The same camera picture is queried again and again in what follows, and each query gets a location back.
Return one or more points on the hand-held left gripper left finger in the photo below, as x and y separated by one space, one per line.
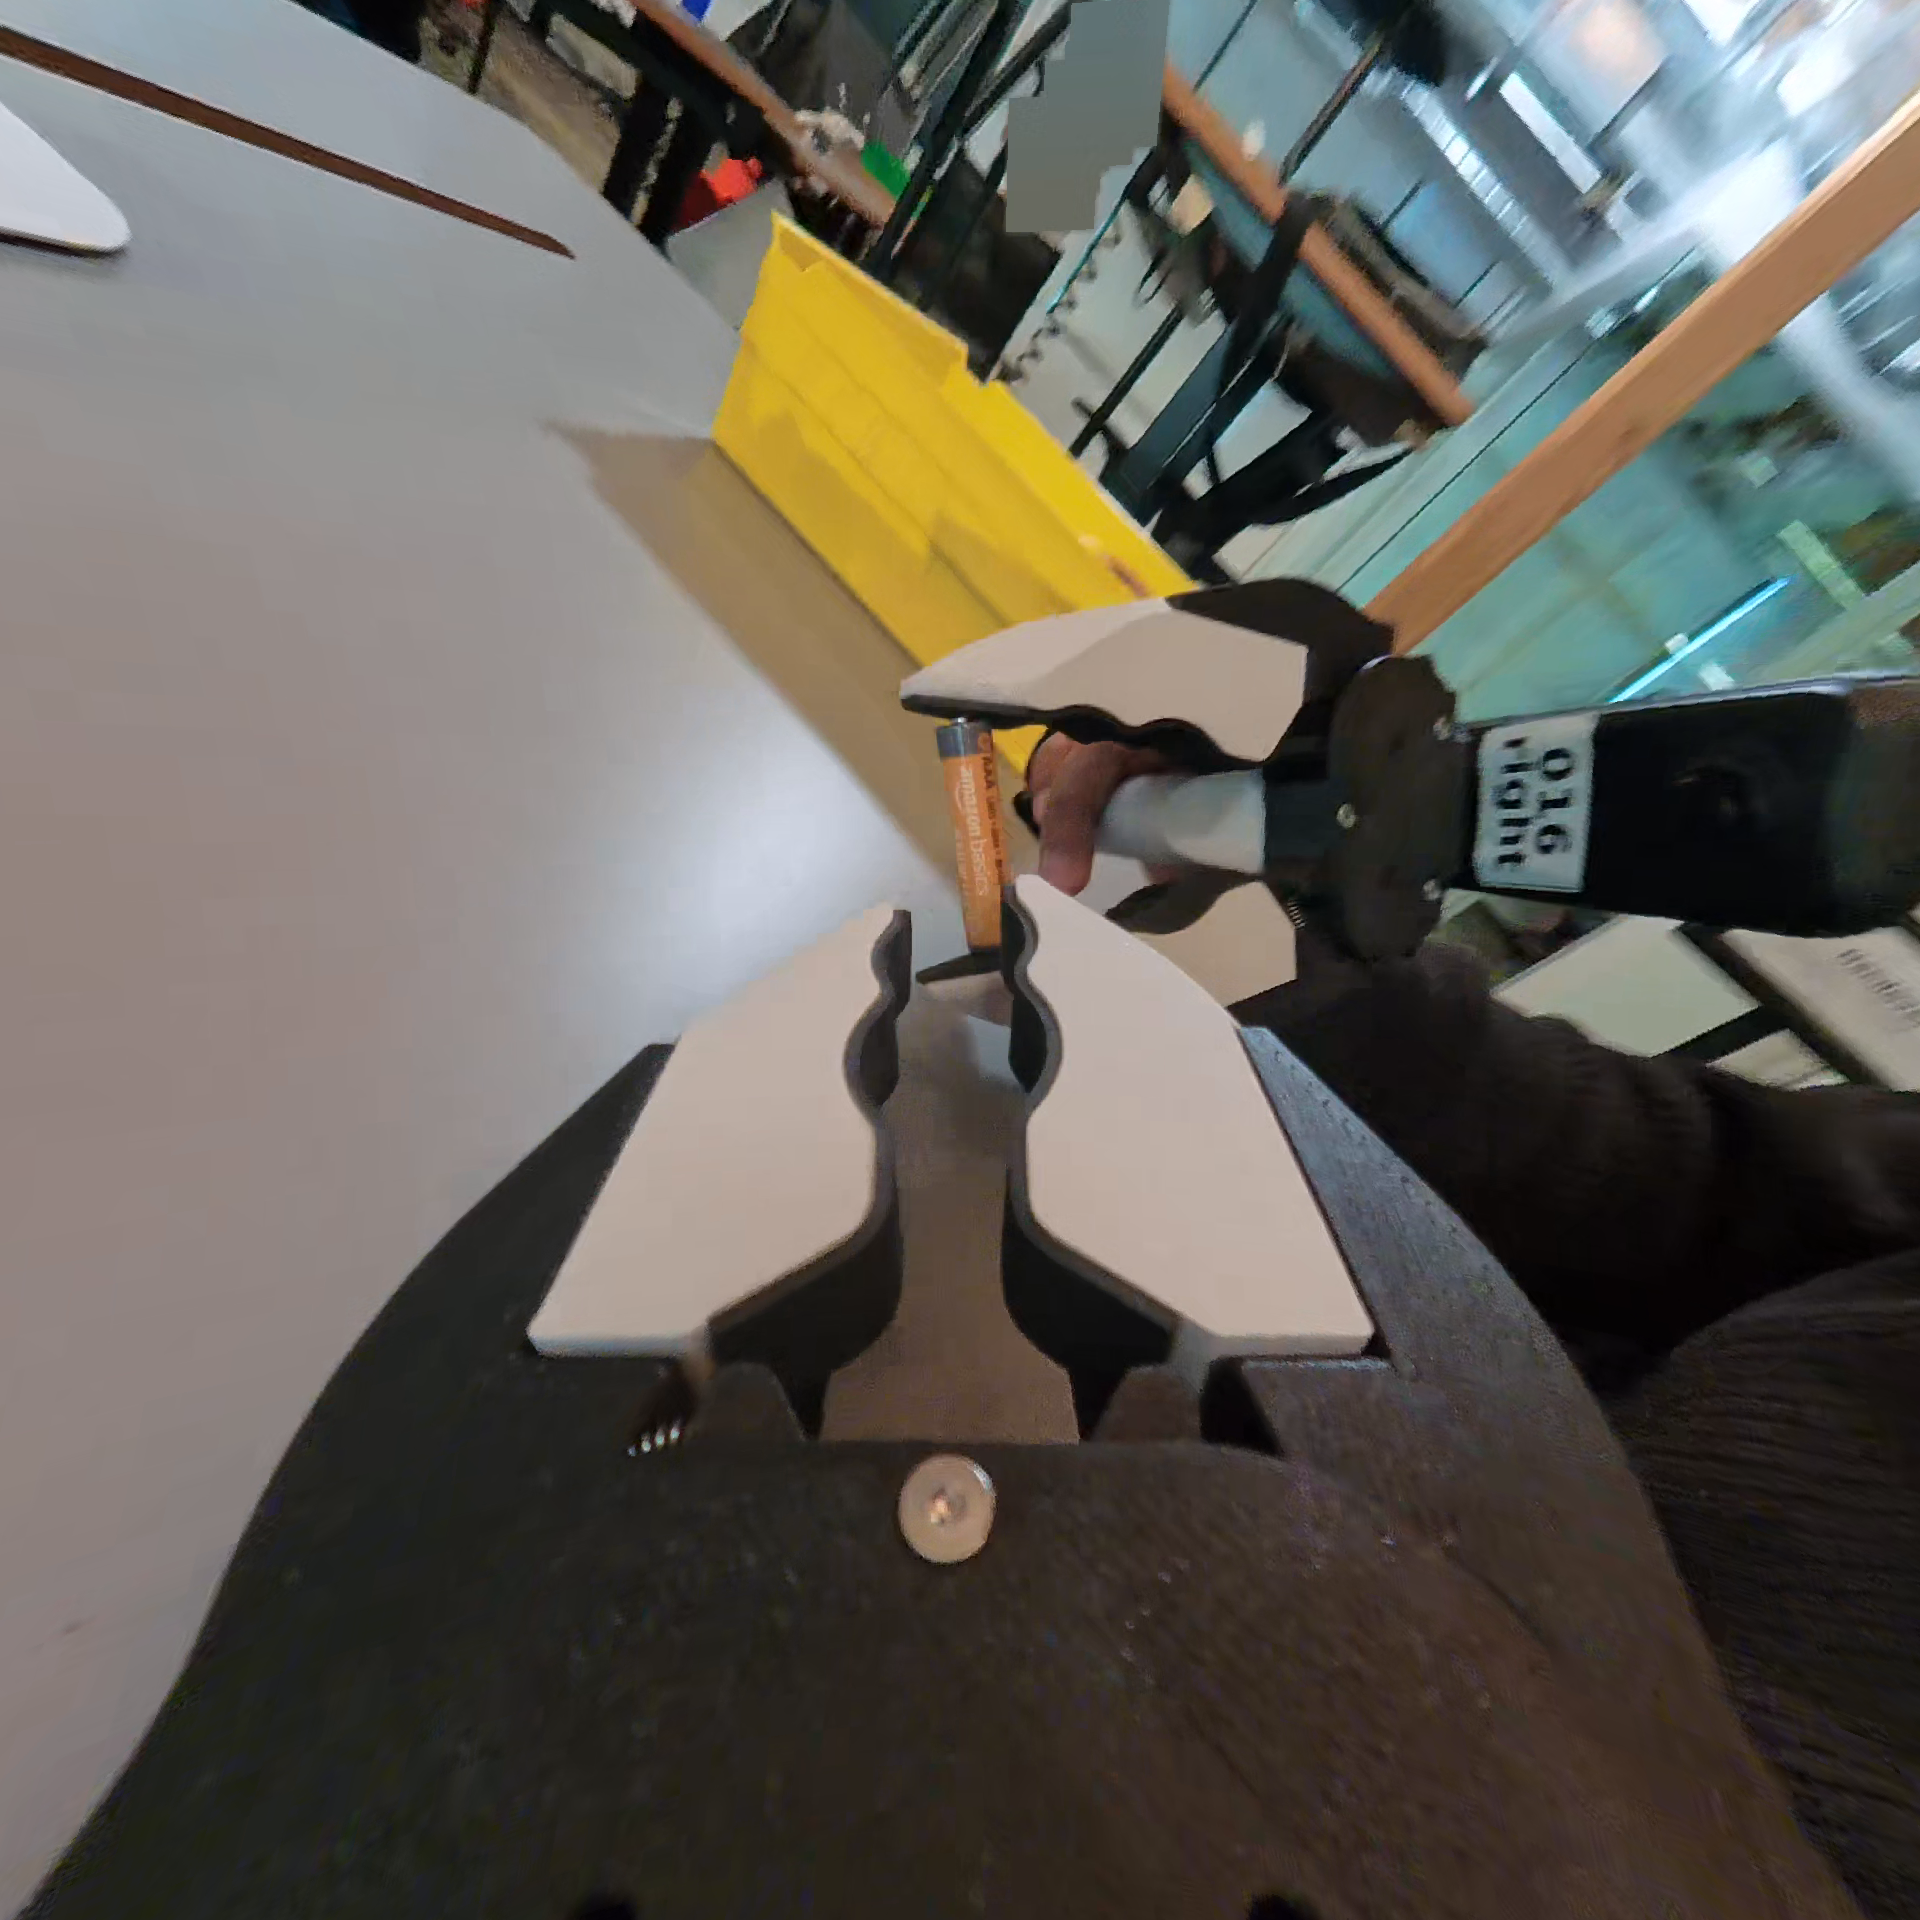
736 1186

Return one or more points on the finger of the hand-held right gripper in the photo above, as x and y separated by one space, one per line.
1186 827
1050 661

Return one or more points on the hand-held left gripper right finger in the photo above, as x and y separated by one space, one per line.
1186 1156

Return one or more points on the orange battery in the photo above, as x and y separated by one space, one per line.
972 840

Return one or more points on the person's right forearm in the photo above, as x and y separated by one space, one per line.
1620 1260

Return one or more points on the person's right hand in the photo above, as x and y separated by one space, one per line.
1074 811

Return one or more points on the black white marker sign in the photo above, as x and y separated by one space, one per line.
1620 990

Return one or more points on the yellow storage bin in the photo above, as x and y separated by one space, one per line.
930 450

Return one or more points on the wooden top standing desk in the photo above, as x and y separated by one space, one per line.
1320 257

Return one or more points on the long wooden desk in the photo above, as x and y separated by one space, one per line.
736 76

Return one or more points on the white stand base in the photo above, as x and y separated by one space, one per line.
46 196

